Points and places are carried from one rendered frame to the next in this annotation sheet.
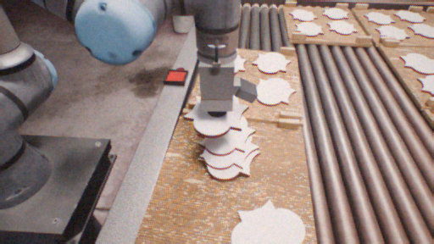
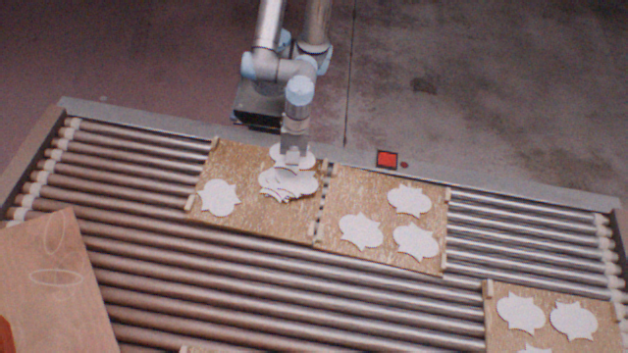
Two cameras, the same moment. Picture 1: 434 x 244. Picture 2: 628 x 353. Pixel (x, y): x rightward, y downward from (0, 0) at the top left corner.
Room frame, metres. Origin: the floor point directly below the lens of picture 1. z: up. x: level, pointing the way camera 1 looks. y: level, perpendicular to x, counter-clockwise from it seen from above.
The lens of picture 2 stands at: (0.39, -1.11, 2.35)
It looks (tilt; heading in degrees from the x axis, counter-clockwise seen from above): 51 degrees down; 84
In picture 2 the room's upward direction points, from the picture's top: 10 degrees clockwise
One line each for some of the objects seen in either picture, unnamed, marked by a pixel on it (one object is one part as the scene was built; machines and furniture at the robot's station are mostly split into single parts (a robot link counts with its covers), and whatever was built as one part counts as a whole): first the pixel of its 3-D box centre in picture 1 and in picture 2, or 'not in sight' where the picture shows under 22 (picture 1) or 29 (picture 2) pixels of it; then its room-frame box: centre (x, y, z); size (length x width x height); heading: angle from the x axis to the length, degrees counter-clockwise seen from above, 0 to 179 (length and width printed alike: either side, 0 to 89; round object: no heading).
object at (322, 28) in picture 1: (322, 21); (557, 344); (1.23, -0.51, 0.94); 0.41 x 0.35 x 0.04; 173
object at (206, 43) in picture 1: (217, 38); (295, 117); (0.42, 0.00, 1.24); 0.08 x 0.08 x 0.05
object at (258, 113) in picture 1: (248, 80); (385, 217); (0.75, -0.11, 0.93); 0.41 x 0.35 x 0.02; 170
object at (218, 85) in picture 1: (228, 75); (292, 141); (0.42, -0.02, 1.16); 0.12 x 0.09 x 0.16; 89
